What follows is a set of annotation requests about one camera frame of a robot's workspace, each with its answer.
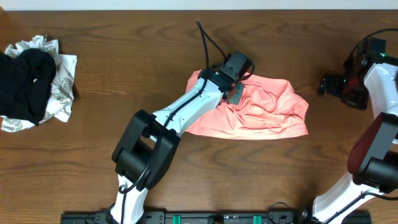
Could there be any pink printed t-shirt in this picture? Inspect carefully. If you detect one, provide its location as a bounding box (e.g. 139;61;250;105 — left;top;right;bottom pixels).
186;75;308;140

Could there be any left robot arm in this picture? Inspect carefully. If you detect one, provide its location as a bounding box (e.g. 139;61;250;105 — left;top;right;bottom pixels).
110;68;245;223

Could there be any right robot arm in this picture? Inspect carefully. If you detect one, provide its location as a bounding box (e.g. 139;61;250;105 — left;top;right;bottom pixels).
301;53;397;223

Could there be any white floral patterned cloth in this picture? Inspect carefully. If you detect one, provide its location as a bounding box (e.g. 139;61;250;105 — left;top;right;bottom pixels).
1;35;77;133

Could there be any black garment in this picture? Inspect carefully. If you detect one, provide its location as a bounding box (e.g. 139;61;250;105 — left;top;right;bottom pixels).
1;49;56;126

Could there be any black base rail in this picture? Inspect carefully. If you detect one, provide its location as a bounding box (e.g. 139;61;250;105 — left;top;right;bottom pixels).
60;210;373;224

